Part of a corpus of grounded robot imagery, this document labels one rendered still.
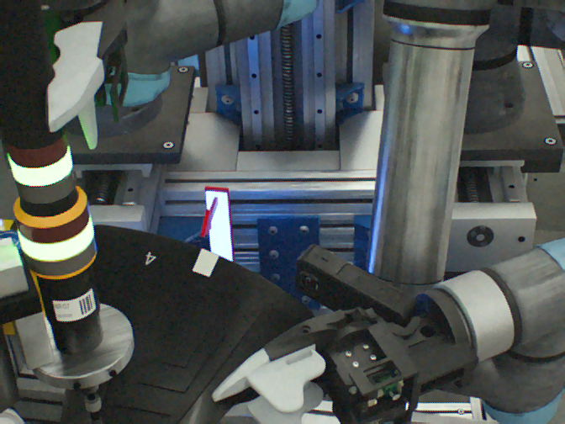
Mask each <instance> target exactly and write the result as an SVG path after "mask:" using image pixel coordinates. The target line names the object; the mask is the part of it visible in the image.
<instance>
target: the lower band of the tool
mask: <svg viewBox="0 0 565 424"><path fill-rule="evenodd" d="M76 188H77V192H78V194H79V198H78V201H77V203H76V204H75V205H74V207H73V208H71V209H70V210H68V211H67V212H65V213H63V214H61V215H57V216H53V217H47V218H40V217H34V216H31V215H27V214H26V213H24V212H23V211H22V209H21V207H20V197H18V198H17V200H16V202H15V204H14V207H13V211H14V214H15V216H16V218H17V219H18V220H19V221H20V222H22V223H24V224H25V225H29V226H33V227H39V228H47V227H54V226H58V225H63V224H65V223H67V222H69V221H71V220H74V219H75V218H76V217H77V216H78V215H80V214H81V212H82V211H83V210H84V209H85V207H86V205H87V196H86V194H85V193H84V191H83V190H82V189H81V188H79V187H78V186H77V185H76ZM88 224H89V222H88ZM88 224H87V225H88ZM86 228H87V226H86V227H85V228H84V230H83V231H81V232H80V233H79V234H77V235H76V236H73V237H72V238H69V239H67V240H64V241H59V242H54V243H38V242H34V241H30V240H28V239H26V238H24V239H25V240H27V241H30V242H32V243H35V244H40V245H55V244H59V243H62V242H66V241H69V240H71V239H73V238H75V237H77V236H79V235H80V234H81V233H83V232H84V231H85V230H86ZM20 235H21V234H20ZM21 236H22V235H21ZM91 241H92V240H91ZM91 241H90V243H91ZM90 243H89V244H88V245H87V246H86V247H85V248H84V249H83V250H81V251H80V252H78V253H77V254H75V255H72V256H70V257H66V258H62V259H57V260H44V259H38V258H36V257H32V256H30V255H29V254H28V253H27V252H26V253H27V254H28V255H29V256H30V257H32V258H34V259H37V260H40V261H45V262H56V261H62V260H66V259H68V258H71V257H74V256H76V255H78V254H80V253H81V252H83V251H84V250H85V249H86V248H87V247H88V246H89V245H90ZM95 257H96V254H95V256H94V258H93V259H92V261H91V262H90V263H89V264H88V265H87V266H86V267H84V268H82V269H80V270H78V271H76V272H74V273H70V274H67V275H62V276H45V275H41V274H38V273H36V272H34V271H32V270H31V269H30V268H29V267H28V268H29V270H30V271H31V272H32V273H34V274H36V275H38V276H40V277H42V278H51V279H61V278H69V277H72V276H74V275H77V274H79V273H80V272H82V271H83V270H85V269H86V268H88V267H89V266H90V265H91V264H92V262H93V261H94V259H95Z"/></svg>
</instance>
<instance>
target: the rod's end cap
mask: <svg viewBox="0 0 565 424"><path fill-rule="evenodd" d="M16 254H17V255H19V254H18V249H17V247H15V246H14V247H13V245H12V244H10V245H7V246H2V247H0V262H6V261H8V260H11V259H14V258H17V257H16Z"/></svg>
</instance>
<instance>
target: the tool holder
mask: <svg viewBox="0 0 565 424"><path fill-rule="evenodd" d="M10 244H12V245H13V247H14V246H15V244H14V241H13V238H12V237H9V238H6V239H3V240H0V247H2V246H7V245H10ZM16 257H17V258H14V259H11V260H8V261H6V262H0V325H3V324H6V323H9V322H12V323H13V328H14V331H15V335H16V338H17V341H18V345H19V348H20V351H21V353H22V356H23V358H24V362H25V365H26V368H27V369H28V370H31V369H32V371H33V373H34V374H35V376H36V377H37V378H38V379H40V380H41V381H43V382H44V383H46V384H48V385H51V386H54V387H57V388H61V389H69V390H77V389H83V388H88V387H92V386H94V385H97V384H101V383H103V382H105V381H107V380H109V379H111V378H112V377H114V376H116V375H117V374H118V373H119V372H120V371H121V370H122V369H123V368H124V367H125V366H126V364H127V363H128V362H129V360H130V358H131V356H132V353H133V351H134V338H133V332H132V328H131V325H130V323H129V321H128V319H127V318H126V316H125V315H124V314H123V313H121V312H120V311H118V310H116V309H115V308H113V307H111V306H108V305H102V304H100V312H99V315H100V319H101V323H102V328H103V340H102V342H101V344H100V345H99V346H98V347H97V348H96V349H94V350H93V351H91V352H89V353H86V354H83V355H79V356H71V355H66V354H64V353H62V352H60V351H59V350H58V349H57V348H56V346H55V341H54V337H53V334H52V330H51V326H50V323H49V322H48V321H47V319H46V316H45V317H44V313H43V306H42V303H41V299H40V294H39V291H38V289H37V287H36V285H35V282H34V279H33V277H32V274H31V272H30V270H29V268H28V266H27V264H26V261H25V258H24V257H21V258H20V257H19V255H17V254H16Z"/></svg>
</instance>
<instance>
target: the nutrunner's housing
mask: <svg viewBox="0 0 565 424"><path fill-rule="evenodd" d="M36 277H37V280H38V284H39V287H40V294H41V298H42V301H43V305H44V309H45V315H46V319H47V321H48V322H49V323H50V326H51V330H52V334H53V337H54V341H55V346H56V348H57V349H58V350H59V351H60V352H62V353H64V354H66V355H71V356H79V355H83V354H86V353H89V352H91V351H93V350H94V349H96V348H97V347H98V346H99V345H100V344H101V342H102V340H103V328H102V323H101V319H100V315H99V312H100V302H99V298H98V289H97V285H96V280H95V276H94V271H93V266H92V264H91V265H90V266H89V267H88V268H86V269H85V270H83V271H82V272H80V273H79V274H77V275H74V276H72V277H69V278H61V279H51V278H42V277H40V276H38V275H36Z"/></svg>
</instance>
